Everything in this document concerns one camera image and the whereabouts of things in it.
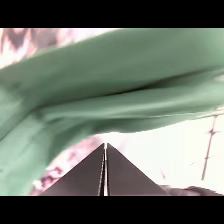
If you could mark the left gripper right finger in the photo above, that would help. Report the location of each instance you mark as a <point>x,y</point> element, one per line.
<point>128,178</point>

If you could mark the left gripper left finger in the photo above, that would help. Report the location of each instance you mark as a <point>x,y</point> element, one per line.
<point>85,176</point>

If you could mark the green garment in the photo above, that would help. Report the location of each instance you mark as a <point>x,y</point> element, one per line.
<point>110,80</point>

